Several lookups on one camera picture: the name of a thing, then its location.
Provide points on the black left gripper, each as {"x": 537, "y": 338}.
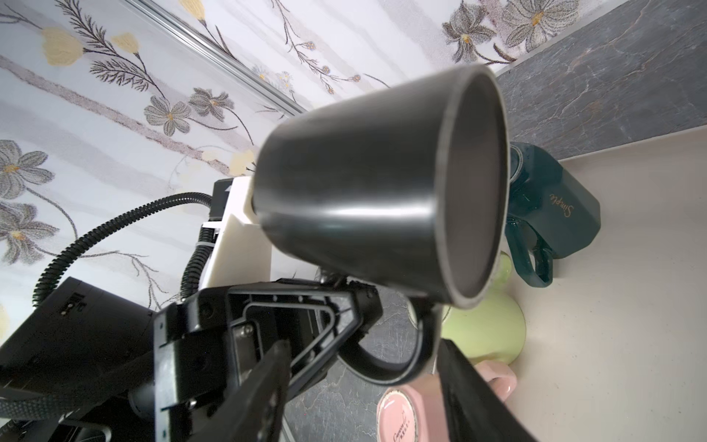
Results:
{"x": 206, "y": 346}

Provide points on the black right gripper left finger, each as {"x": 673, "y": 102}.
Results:
{"x": 255, "y": 411}

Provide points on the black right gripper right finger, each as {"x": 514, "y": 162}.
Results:
{"x": 473, "y": 411}

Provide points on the pink mug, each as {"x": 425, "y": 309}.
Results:
{"x": 416, "y": 411}

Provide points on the dark green mug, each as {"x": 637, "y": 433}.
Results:
{"x": 550, "y": 214}

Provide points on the black mug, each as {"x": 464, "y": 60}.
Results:
{"x": 405, "y": 187}

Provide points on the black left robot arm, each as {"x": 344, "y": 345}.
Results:
{"x": 82, "y": 366}

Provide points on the light green mug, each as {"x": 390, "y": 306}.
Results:
{"x": 495, "y": 329}

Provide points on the beige rectangular tray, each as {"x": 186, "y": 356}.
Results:
{"x": 616, "y": 346}

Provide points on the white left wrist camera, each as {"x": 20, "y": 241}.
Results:
{"x": 241, "y": 253}

